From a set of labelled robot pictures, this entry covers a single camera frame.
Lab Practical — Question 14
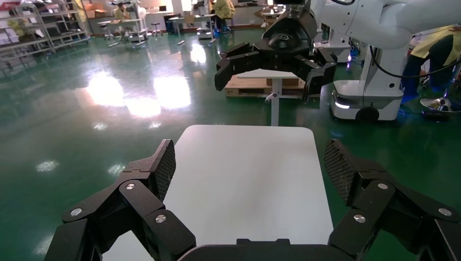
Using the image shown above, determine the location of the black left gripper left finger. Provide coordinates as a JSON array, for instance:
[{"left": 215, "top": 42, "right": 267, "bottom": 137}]
[{"left": 61, "top": 139, "right": 197, "bottom": 261}]

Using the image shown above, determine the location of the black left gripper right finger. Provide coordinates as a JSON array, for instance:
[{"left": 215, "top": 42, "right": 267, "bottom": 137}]
[{"left": 323, "top": 138, "right": 460, "bottom": 261}]

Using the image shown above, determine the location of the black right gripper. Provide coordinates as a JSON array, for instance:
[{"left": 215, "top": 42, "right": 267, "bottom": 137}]
[{"left": 214, "top": 7, "right": 339, "bottom": 104}]

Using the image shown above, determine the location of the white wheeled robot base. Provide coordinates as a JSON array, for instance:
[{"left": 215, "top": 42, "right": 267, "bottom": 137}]
[{"left": 329, "top": 45, "right": 409, "bottom": 123}]

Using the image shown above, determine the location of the wooden pallet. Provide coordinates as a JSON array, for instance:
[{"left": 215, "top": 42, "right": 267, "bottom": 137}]
[{"left": 225, "top": 74, "right": 310, "bottom": 98}]

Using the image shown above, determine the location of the white workbench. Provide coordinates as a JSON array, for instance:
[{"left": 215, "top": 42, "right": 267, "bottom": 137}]
[
  {"left": 168, "top": 13, "right": 217, "bottom": 45},
  {"left": 96, "top": 17, "right": 148, "bottom": 47}
]

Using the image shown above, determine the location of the chrome stool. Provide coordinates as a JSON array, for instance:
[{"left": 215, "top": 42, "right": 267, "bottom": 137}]
[{"left": 419, "top": 57, "right": 461, "bottom": 113}]

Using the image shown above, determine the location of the seated person in yellow vest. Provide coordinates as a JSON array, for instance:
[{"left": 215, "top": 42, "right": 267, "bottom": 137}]
[{"left": 400, "top": 24, "right": 461, "bottom": 103}]

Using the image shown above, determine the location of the person in pale yellow coat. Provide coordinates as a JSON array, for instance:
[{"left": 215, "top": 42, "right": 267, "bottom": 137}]
[{"left": 114, "top": 3, "right": 133, "bottom": 21}]

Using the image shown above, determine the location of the grey metal shelving rack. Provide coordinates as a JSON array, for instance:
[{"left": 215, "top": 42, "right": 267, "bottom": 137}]
[{"left": 0, "top": 2, "right": 91, "bottom": 63}]

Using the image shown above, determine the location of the small white pedestal table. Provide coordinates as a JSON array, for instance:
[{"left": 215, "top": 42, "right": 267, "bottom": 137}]
[{"left": 236, "top": 69, "right": 300, "bottom": 127}]

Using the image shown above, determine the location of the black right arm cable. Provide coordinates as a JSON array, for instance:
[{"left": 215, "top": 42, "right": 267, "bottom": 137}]
[{"left": 370, "top": 45, "right": 461, "bottom": 80}]

